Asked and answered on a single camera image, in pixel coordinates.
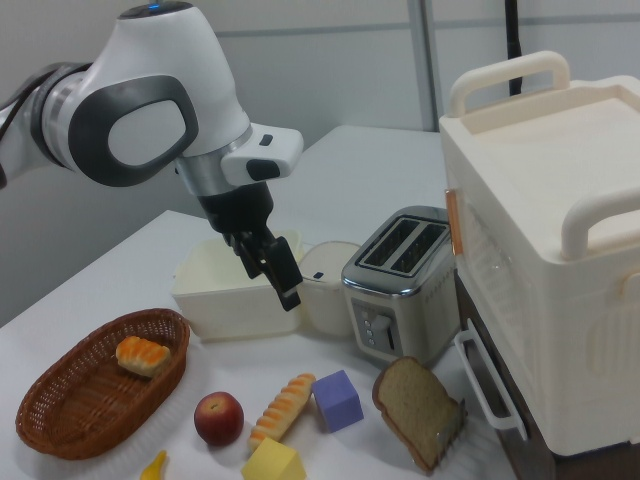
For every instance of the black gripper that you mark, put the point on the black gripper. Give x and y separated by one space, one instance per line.
240 210

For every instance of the long orange bread roll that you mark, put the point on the long orange bread roll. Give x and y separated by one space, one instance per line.
282 410

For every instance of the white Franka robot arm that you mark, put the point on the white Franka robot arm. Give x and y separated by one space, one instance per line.
150 75

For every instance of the short orange bread roll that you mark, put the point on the short orange bread roll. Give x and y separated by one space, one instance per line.
142 356

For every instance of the brown bread slice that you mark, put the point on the brown bread slice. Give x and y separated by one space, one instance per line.
415 410

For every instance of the cream open plastic box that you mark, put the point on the cream open plastic box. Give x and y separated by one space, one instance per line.
225 310

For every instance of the small cream lidded bin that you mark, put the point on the small cream lidded bin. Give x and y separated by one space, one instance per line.
325 310

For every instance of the cream and chrome toaster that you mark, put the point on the cream and chrome toaster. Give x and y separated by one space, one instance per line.
400 310

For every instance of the purple foam cube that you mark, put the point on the purple foam cube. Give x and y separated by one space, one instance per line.
337 402

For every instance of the red apple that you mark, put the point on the red apple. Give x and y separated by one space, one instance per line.
218 419

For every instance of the yellow foam cube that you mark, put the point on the yellow foam cube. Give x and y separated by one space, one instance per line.
272 462

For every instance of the yellow banana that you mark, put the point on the yellow banana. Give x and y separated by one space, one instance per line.
154 469

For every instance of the brown wicker basket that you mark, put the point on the brown wicker basket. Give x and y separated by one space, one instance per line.
75 400

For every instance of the dark brown cabinet base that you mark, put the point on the dark brown cabinet base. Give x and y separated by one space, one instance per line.
525 465

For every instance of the black pole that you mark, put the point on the black pole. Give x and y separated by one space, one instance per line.
512 40

